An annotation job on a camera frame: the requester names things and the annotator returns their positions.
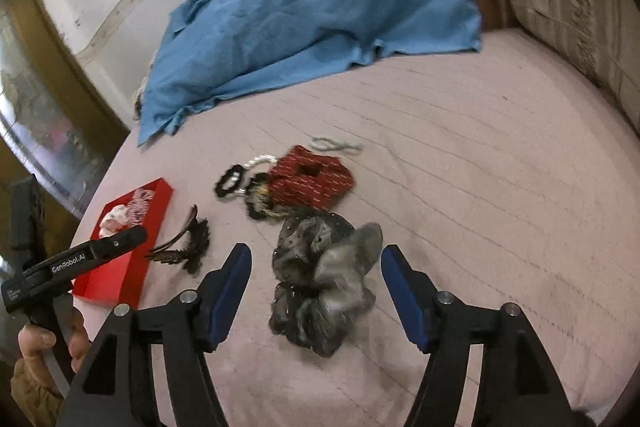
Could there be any red white-print scrunchie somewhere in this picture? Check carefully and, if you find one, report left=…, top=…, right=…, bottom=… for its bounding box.
left=267, top=145, right=357, bottom=210

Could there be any wooden door with glass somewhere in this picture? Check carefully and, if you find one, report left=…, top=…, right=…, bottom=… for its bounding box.
left=0, top=0, right=131, bottom=258

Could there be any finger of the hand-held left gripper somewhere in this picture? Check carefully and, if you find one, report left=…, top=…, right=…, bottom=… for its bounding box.
left=30, top=225, right=149, bottom=295

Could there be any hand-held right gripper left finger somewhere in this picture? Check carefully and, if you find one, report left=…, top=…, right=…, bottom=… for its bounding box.
left=55, top=243, right=252, bottom=427

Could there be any leopard print scrunchie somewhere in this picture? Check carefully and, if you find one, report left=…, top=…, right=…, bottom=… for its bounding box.
left=245, top=173, right=282, bottom=222

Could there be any black feathered hair clip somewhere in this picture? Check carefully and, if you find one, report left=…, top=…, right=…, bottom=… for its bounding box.
left=145, top=204, right=212, bottom=275

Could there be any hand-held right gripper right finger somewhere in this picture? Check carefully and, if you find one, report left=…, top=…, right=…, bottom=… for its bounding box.
left=381, top=244, right=596, bottom=427

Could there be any red box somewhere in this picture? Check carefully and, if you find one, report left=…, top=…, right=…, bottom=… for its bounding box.
left=71, top=178, right=175, bottom=308

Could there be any grey sheer scrunchie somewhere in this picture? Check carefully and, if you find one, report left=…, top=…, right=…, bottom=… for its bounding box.
left=269, top=212, right=385, bottom=358

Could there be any blue cloth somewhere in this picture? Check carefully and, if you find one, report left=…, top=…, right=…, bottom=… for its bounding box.
left=137, top=0, right=483, bottom=148

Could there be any person's left hand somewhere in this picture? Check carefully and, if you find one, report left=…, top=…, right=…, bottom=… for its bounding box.
left=17, top=302, right=93, bottom=375

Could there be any white pearl necklace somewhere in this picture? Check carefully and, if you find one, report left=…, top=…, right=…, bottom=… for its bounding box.
left=235, top=153, right=281, bottom=195

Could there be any black beaded bracelet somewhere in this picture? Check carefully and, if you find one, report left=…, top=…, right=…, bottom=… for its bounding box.
left=216, top=163, right=249, bottom=200

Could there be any red plaid scrunchie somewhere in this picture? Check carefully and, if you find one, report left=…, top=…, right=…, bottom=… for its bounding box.
left=125, top=188, right=157, bottom=223

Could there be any brown floral blanket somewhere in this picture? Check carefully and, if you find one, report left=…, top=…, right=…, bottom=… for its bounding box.
left=131, top=74, right=149, bottom=120

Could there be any white cherry-print scrunchie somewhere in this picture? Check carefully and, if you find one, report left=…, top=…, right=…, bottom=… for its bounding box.
left=97, top=203, right=133, bottom=238

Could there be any light grey hair tie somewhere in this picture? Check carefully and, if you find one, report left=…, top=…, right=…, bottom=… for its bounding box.
left=309, top=136, right=362, bottom=156

